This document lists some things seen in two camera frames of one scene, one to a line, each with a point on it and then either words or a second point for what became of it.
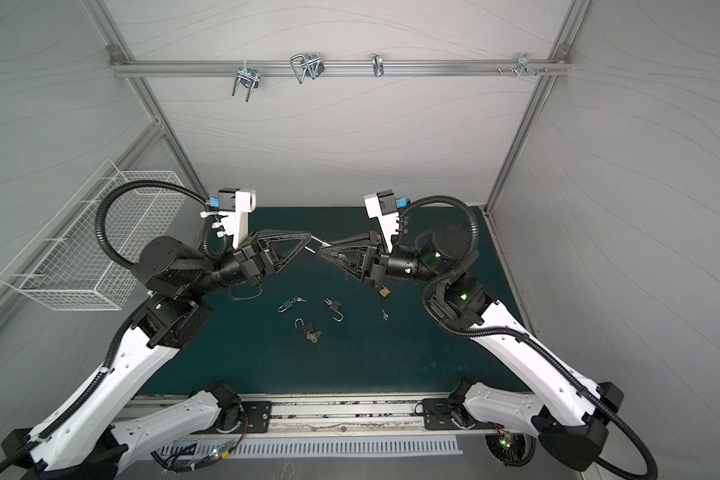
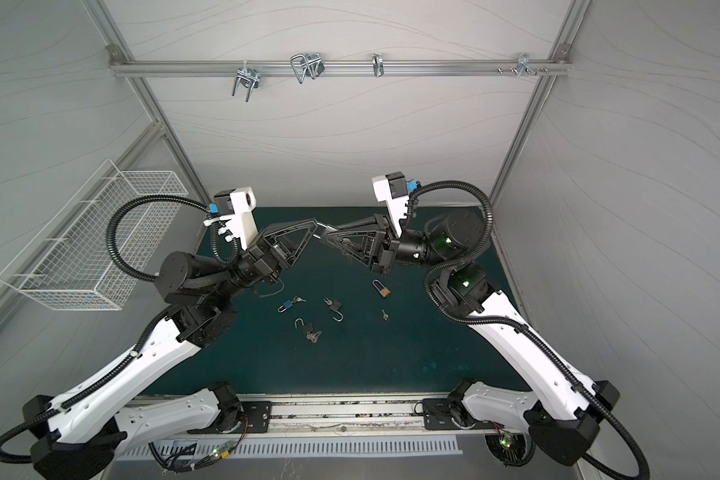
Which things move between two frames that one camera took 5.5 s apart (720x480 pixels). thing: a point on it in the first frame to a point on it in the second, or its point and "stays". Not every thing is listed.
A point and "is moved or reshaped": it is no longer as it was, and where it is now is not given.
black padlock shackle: (335, 305) stays
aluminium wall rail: (339, 68) stays
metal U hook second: (309, 64) stays
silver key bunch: (323, 244) is moved or reshaped
